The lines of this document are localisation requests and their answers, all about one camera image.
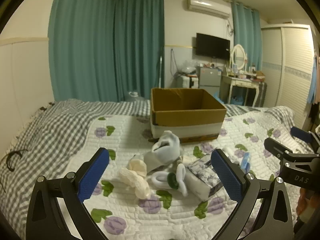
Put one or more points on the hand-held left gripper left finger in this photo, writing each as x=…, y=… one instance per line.
x=93, y=175

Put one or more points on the hanging blue clothes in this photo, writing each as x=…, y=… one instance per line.
x=313, y=80

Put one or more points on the black wall television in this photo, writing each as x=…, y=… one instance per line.
x=212, y=46

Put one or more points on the light blue sock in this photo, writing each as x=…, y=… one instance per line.
x=166, y=142

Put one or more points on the striped grey chair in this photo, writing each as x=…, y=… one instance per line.
x=262, y=92

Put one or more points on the white wardrobe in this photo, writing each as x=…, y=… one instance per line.
x=287, y=75

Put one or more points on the plain white sock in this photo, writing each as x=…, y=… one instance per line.
x=182, y=180

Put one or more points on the light teal curtain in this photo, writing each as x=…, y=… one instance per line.
x=246, y=35

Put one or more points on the person's right hand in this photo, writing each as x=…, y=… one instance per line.
x=303, y=201

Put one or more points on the grey mini fridge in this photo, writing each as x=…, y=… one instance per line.
x=208, y=77

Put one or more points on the clear plastic bags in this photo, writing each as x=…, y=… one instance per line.
x=186, y=67

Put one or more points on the blue and white packet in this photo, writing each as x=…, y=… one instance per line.
x=245, y=161

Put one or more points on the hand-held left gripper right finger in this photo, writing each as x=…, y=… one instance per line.
x=226, y=177

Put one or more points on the cream sock ball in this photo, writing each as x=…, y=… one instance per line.
x=137, y=167

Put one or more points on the oval white mirror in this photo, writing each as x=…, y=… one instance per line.
x=238, y=56

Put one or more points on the white dressing table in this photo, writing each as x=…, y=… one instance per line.
x=240, y=81

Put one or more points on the fuzzy cream sock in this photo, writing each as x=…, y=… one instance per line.
x=135, y=185

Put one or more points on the white air conditioner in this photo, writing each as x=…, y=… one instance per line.
x=208, y=6

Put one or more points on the white sock with green patch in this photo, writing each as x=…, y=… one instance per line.
x=162, y=180

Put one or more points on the blue plastic bag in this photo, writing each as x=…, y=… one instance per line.
x=237, y=100
x=218, y=97

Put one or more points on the white mop pole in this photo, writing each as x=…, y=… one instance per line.
x=161, y=72

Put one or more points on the grey sock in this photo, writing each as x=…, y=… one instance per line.
x=153, y=163

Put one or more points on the cardboard box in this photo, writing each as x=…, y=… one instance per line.
x=186, y=118

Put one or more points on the grey gingham bed sheet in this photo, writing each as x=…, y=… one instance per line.
x=50, y=130

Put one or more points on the white storage box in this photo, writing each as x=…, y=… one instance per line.
x=187, y=81

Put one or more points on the clear water jug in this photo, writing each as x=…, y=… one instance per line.
x=135, y=97

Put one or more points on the floral white quilt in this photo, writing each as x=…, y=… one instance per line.
x=150, y=220

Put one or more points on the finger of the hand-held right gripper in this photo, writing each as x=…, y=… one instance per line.
x=301, y=133
x=277, y=147

